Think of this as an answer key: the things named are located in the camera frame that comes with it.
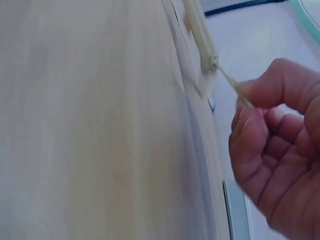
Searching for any person's right hand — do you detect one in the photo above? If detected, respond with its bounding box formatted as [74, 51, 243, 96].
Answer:
[228, 58, 320, 240]

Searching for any cream knotted cord bundle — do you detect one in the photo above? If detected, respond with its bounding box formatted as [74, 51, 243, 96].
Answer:
[181, 0, 255, 109]

